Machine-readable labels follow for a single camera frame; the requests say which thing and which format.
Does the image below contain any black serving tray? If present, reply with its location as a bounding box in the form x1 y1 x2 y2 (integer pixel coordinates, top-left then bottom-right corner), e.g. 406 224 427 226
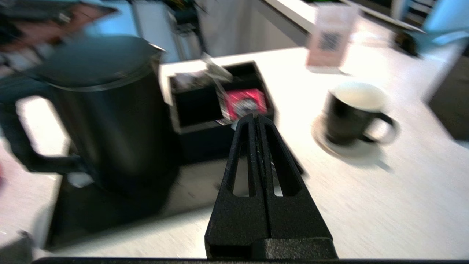
44 147 304 250

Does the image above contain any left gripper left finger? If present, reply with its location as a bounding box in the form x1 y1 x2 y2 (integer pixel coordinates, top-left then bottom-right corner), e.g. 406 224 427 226
204 114 266 257

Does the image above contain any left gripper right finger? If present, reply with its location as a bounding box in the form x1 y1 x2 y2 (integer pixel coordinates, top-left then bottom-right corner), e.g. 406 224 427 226
256 114 333 241

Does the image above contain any black compartment organizer box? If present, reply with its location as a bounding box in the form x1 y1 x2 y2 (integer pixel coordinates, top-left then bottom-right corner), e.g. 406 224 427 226
169 62 275 162

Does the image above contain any black mug white inside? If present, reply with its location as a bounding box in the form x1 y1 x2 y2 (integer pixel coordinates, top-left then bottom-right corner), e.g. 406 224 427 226
322 81 400 147

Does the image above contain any black electric kettle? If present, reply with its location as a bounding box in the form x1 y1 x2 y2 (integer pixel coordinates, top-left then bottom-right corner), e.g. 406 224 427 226
0 35 180 198

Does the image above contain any red sachet packet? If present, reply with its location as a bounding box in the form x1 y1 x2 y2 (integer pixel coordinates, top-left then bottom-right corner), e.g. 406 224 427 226
224 89 268 120

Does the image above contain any round translucent coaster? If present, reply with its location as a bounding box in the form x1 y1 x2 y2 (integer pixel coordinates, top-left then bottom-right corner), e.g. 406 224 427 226
311 115 383 159

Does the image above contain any pink QR code sign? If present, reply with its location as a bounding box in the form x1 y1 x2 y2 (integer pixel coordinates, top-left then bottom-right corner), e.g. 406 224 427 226
305 4 358 74

